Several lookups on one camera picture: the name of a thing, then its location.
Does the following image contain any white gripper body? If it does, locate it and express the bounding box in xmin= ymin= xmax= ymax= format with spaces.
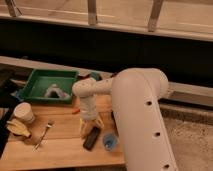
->
xmin=80 ymin=96 xmax=98 ymax=121

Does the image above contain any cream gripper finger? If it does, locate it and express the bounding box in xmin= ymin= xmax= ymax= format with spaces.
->
xmin=79 ymin=118 xmax=86 ymax=138
xmin=95 ymin=115 xmax=104 ymax=129

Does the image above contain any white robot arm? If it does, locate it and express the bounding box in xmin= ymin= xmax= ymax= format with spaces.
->
xmin=72 ymin=68 xmax=178 ymax=171

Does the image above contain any clear blue plastic cup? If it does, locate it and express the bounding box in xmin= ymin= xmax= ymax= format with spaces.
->
xmin=102 ymin=133 xmax=118 ymax=151

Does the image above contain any white paper cup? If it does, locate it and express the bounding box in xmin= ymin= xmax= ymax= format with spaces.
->
xmin=14 ymin=102 xmax=35 ymax=124

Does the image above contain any orange carrot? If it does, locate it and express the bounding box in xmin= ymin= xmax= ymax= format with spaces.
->
xmin=72 ymin=108 xmax=80 ymax=114

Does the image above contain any silver fork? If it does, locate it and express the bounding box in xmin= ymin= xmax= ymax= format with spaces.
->
xmin=33 ymin=120 xmax=54 ymax=150

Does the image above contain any grey white cloth toy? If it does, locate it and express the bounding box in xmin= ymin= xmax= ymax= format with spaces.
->
xmin=44 ymin=84 xmax=70 ymax=99

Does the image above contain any green plastic tray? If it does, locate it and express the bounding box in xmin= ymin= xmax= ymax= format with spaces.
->
xmin=20 ymin=69 xmax=79 ymax=103

